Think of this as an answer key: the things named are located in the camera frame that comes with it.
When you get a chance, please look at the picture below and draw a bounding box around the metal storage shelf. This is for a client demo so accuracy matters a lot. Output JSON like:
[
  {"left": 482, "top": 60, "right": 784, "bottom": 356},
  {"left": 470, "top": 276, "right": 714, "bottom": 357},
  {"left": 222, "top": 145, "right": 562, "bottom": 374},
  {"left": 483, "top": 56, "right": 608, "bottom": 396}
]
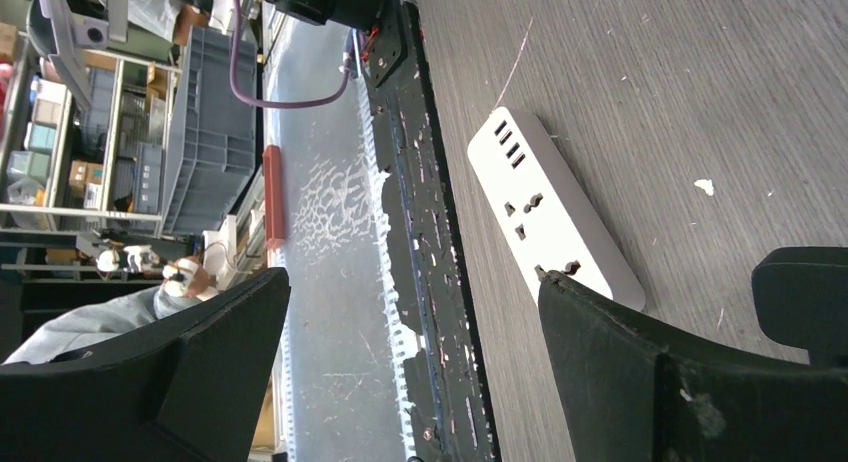
[{"left": 1, "top": 36, "right": 181, "bottom": 237}]

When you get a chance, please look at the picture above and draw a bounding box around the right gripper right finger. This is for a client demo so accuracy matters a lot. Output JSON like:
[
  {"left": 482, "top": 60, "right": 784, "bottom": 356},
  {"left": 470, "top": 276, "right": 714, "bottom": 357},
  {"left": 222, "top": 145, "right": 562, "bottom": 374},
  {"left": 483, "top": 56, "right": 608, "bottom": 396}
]
[{"left": 538, "top": 271, "right": 847, "bottom": 461}]

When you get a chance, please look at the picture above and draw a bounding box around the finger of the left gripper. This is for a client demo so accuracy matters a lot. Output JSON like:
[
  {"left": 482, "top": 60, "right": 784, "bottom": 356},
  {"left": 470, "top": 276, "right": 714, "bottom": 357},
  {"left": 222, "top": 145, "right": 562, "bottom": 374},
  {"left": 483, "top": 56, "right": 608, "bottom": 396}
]
[{"left": 751, "top": 246, "right": 847, "bottom": 367}]

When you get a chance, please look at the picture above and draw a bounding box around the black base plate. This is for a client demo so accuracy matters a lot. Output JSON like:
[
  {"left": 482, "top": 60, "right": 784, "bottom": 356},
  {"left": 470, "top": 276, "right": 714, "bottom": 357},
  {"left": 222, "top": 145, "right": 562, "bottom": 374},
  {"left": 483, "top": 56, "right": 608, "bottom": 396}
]
[{"left": 367, "top": 0, "right": 500, "bottom": 461}]

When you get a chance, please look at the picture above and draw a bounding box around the grey storage crate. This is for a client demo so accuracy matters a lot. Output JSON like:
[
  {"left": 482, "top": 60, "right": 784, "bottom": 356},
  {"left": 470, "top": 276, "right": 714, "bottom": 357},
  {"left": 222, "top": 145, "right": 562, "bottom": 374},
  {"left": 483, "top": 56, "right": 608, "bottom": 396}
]
[{"left": 162, "top": 27, "right": 258, "bottom": 236}]

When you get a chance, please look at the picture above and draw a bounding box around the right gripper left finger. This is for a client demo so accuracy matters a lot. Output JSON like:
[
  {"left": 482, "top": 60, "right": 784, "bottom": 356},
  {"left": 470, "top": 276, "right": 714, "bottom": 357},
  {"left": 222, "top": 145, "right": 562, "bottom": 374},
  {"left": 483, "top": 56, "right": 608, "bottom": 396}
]
[{"left": 1, "top": 267, "right": 291, "bottom": 461}]

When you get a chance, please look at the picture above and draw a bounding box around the white power strip with USB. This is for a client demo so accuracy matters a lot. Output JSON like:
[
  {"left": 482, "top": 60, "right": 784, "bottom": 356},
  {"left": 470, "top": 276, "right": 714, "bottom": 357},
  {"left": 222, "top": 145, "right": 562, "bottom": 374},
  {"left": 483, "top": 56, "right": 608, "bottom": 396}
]
[{"left": 467, "top": 107, "right": 646, "bottom": 311}]

